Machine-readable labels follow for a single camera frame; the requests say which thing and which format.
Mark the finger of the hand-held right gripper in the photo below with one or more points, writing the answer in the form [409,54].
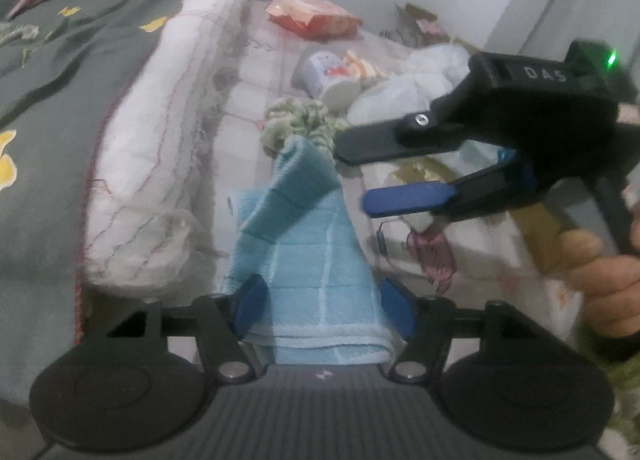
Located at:
[405,197]
[380,140]

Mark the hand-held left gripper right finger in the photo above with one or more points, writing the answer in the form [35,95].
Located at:
[400,307]

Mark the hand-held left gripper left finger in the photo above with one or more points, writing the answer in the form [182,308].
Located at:
[250,300]

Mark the light blue checked towel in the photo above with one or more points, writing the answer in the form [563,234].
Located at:
[305,250]

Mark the person's right hand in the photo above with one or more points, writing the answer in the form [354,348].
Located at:
[600,275]

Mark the white plastic bag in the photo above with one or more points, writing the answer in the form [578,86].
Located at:
[420,80]

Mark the small orange striped packet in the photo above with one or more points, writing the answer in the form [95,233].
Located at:
[367,68]

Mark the green knitted scrunchie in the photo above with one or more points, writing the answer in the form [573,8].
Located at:
[305,123]

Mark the white plastic cup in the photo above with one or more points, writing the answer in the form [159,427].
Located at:
[325,78]

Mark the cardboard box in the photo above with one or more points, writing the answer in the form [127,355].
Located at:
[417,18]

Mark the peach tissue pack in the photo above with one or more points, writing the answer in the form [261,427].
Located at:
[312,15]

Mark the white quilted mattress pad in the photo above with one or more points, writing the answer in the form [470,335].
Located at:
[165,140]

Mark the green patterned cloth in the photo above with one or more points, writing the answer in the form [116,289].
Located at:
[617,385]

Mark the grey bedsheet with yellow stars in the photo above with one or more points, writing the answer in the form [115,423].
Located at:
[55,115]

